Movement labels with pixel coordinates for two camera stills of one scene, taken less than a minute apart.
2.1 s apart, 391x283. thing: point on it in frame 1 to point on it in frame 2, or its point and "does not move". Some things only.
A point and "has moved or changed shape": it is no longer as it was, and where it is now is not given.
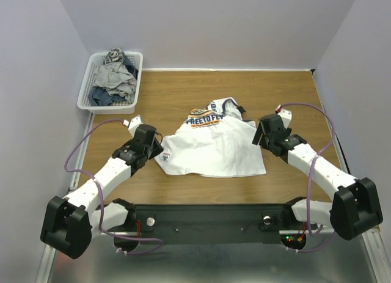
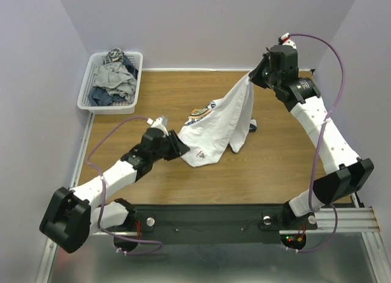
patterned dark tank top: [115, 55] does not move
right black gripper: [259, 136] to [263, 71]
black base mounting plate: [214, 224] does not move
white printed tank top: [214, 141] has moved or changed shape
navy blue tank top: [100, 96] does not move
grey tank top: [116, 79] does not move
